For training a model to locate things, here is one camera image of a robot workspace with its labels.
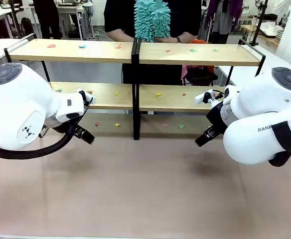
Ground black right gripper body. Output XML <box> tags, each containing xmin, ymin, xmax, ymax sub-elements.
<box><xmin>206</xmin><ymin>101</ymin><xmax>227</xmax><ymax>134</ymax></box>

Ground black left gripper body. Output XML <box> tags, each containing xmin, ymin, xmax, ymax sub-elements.
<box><xmin>45</xmin><ymin>119</ymin><xmax>78</xmax><ymax>135</ymax></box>

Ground teal chenille duster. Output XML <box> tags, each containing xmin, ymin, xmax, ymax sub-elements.
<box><xmin>134</xmin><ymin>0</ymin><xmax>172</xmax><ymax>43</ymax></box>

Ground person right forearm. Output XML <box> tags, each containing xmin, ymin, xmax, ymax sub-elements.
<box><xmin>107</xmin><ymin>28</ymin><xmax>136</xmax><ymax>43</ymax></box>

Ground person left forearm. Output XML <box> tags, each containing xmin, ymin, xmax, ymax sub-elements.
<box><xmin>169</xmin><ymin>31</ymin><xmax>199</xmax><ymax>44</ymax></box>

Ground person left hand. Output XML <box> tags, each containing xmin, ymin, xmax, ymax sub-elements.
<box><xmin>155</xmin><ymin>36</ymin><xmax>178</xmax><ymax>44</ymax></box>

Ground orange and black chair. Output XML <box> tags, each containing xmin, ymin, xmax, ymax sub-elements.
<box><xmin>181</xmin><ymin>38</ymin><xmax>219</xmax><ymax>86</ymax></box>

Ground wood and black metal shelf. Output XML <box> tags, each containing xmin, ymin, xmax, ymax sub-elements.
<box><xmin>135</xmin><ymin>37</ymin><xmax>266</xmax><ymax>141</ymax></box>
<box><xmin>3</xmin><ymin>33</ymin><xmax>139</xmax><ymax>140</ymax></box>

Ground wooden desk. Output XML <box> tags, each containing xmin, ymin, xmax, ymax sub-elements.
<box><xmin>240</xmin><ymin>23</ymin><xmax>281</xmax><ymax>48</ymax></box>

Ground purple and grey garments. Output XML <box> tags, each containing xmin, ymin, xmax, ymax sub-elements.
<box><xmin>204</xmin><ymin>0</ymin><xmax>244</xmax><ymax>44</ymax></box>

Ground stack of white trays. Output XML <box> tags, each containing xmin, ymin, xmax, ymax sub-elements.
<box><xmin>259</xmin><ymin>21</ymin><xmax>285</xmax><ymax>38</ymax></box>

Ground bystander in black clothes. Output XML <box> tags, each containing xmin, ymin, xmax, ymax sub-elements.
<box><xmin>32</xmin><ymin>0</ymin><xmax>62</xmax><ymax>40</ymax></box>

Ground person torso black shirt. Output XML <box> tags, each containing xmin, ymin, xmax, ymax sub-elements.
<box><xmin>104</xmin><ymin>0</ymin><xmax>202</xmax><ymax>86</ymax></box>

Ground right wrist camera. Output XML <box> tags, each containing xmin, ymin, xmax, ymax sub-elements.
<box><xmin>194</xmin><ymin>88</ymin><xmax>225</xmax><ymax>106</ymax></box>

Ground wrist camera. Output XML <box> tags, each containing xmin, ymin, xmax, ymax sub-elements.
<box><xmin>194</xmin><ymin>88</ymin><xmax>225</xmax><ymax>106</ymax></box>
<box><xmin>76</xmin><ymin>88</ymin><xmax>97</xmax><ymax>107</ymax></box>

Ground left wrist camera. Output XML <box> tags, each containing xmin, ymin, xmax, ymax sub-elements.
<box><xmin>76</xmin><ymin>88</ymin><xmax>97</xmax><ymax>107</ymax></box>

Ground black strap on arm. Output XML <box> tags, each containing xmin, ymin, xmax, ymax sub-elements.
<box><xmin>268</xmin><ymin>121</ymin><xmax>291</xmax><ymax>167</ymax></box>

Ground black camera stand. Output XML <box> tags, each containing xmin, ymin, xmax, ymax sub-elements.
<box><xmin>250</xmin><ymin>0</ymin><xmax>271</xmax><ymax>47</ymax></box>

